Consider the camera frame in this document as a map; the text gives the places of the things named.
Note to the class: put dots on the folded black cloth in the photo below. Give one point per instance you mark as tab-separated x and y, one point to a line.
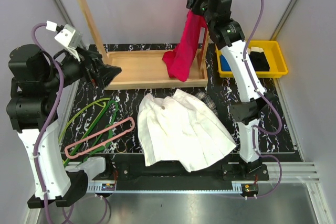
258	59

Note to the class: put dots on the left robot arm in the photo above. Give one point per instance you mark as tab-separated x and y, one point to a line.
37	84

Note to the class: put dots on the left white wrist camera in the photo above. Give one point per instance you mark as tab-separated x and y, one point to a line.
68	37

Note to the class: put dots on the yellow plastic tray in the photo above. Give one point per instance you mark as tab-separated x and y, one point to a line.
274	57

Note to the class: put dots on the folded blue cloth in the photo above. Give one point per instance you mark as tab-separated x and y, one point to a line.
224	66

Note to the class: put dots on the navy plaid skirt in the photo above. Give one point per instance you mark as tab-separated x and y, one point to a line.
205	98

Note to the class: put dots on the magenta pink shirt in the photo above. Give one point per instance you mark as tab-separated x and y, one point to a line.
179	60

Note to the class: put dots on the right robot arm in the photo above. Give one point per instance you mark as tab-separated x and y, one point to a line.
229	38

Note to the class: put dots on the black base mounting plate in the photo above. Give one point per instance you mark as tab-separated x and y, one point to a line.
231	167

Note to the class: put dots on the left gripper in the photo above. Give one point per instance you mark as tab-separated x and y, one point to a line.
102	73

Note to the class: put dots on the white pink garment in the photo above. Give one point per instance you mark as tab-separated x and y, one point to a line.
181	128

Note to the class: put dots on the wooden clothes rack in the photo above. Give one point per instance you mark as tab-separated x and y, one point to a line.
145	69

